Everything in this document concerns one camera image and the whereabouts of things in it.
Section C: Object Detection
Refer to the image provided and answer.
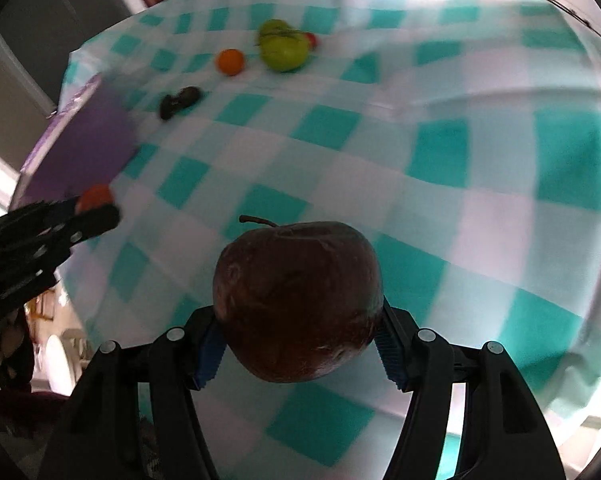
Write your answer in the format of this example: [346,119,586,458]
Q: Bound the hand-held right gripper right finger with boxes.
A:
[375,297,566,480]

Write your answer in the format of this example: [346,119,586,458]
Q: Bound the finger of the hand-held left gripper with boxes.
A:
[0,199,81,266]
[0,204,122,313]

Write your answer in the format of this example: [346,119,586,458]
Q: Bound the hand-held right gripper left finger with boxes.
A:
[38,305,226,480]

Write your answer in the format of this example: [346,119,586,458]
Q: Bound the orange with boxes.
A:
[78,184,115,212]
[216,48,246,77]

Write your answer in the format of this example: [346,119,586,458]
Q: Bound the purple cardboard box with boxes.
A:
[10,72,141,211]

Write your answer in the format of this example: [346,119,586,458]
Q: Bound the red apple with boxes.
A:
[212,215,384,384]

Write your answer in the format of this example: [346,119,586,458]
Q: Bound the teal checkered tablecloth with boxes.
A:
[10,0,601,467]

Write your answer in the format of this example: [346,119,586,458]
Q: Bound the grey refrigerator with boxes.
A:
[0,0,148,116]

